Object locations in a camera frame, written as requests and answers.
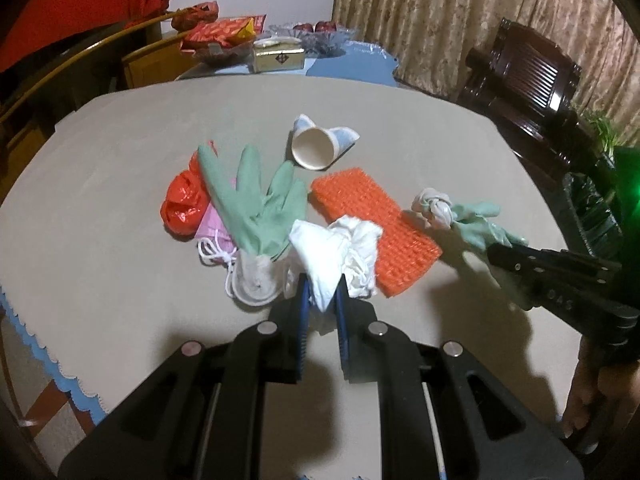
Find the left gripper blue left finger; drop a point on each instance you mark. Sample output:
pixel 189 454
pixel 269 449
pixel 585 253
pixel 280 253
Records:
pixel 292 318

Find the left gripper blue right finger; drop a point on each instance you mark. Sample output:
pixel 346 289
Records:
pixel 353 317

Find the white plastic bag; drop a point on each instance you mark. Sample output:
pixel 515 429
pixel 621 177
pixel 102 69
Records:
pixel 349 247

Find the pink face mask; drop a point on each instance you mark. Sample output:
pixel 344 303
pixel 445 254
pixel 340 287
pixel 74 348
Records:
pixel 215 245

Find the small green glove with knot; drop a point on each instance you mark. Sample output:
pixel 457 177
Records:
pixel 473 224

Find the large green rubber glove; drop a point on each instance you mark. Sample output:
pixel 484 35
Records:
pixel 258 219

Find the black trash bin with bag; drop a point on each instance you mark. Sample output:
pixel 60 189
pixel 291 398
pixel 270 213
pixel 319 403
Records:
pixel 590 219

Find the person's right hand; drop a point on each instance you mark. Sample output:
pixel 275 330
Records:
pixel 618 384

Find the green potted plant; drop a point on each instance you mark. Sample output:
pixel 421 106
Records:
pixel 608 136

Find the red plastic bag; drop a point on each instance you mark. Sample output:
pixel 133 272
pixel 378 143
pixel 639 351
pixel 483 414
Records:
pixel 186 201

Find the beige tablecloth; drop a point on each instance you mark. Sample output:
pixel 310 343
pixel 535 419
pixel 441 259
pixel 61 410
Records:
pixel 88 266

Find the white paper cup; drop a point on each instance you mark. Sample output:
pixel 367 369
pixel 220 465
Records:
pixel 315 148

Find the dark wooden armchair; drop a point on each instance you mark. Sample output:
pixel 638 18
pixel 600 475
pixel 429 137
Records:
pixel 524 85

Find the blue tablecloth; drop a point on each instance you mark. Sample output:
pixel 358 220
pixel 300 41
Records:
pixel 358 61

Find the yellow tissue box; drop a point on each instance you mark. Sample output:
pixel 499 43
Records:
pixel 278 53

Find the glass fruit bowl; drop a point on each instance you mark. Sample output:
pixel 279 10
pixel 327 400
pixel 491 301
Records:
pixel 323 39

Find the beige patterned curtain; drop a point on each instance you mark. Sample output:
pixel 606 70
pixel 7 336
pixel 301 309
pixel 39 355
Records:
pixel 431 39

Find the red snack bag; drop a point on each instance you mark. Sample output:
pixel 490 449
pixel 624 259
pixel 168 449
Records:
pixel 226 33

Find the orange red bag on chair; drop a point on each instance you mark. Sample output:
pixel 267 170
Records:
pixel 188 18

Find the wooden chair with curved rail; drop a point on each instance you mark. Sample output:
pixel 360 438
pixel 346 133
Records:
pixel 54 82

